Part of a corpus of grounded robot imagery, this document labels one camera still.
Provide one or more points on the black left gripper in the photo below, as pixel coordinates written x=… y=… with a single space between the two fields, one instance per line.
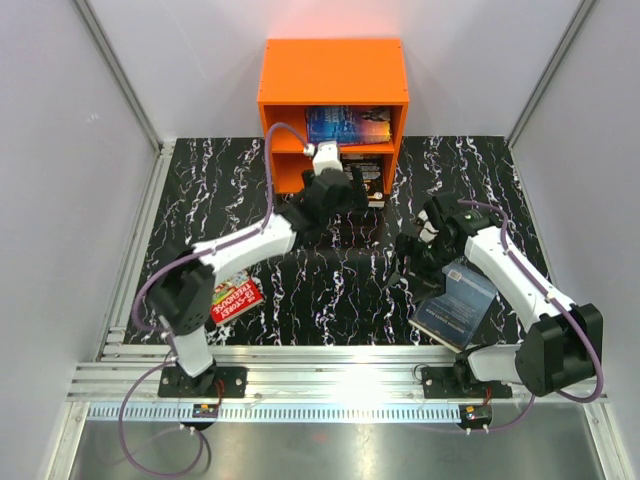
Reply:
x=356 y=194

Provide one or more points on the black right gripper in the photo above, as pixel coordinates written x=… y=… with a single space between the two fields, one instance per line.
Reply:
x=409 y=247

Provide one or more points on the black book with white text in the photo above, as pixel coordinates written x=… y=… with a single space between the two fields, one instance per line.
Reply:
x=371 y=168

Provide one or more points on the Jane Eyre book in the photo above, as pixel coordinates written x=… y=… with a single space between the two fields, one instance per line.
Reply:
x=349 y=125

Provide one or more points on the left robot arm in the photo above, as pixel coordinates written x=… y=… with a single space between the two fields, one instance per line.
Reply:
x=181 y=293

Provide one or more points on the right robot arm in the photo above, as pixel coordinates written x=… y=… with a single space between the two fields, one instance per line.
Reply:
x=562 y=349

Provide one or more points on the dark blue book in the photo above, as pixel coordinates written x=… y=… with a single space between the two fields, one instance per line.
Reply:
x=453 y=316

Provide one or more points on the orange wooden shelf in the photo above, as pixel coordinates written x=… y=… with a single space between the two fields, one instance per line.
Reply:
x=369 y=72

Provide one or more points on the red Treehouse book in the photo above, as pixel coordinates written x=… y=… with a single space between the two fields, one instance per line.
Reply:
x=233 y=297

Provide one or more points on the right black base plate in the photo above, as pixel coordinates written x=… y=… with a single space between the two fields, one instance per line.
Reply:
x=441 y=383

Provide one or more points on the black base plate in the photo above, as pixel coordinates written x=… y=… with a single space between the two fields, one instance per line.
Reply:
x=441 y=383
x=225 y=381

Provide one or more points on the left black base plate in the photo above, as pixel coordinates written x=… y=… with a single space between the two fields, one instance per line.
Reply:
x=225 y=381

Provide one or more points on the slotted cable duct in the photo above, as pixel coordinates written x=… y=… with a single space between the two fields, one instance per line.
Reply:
x=437 y=413

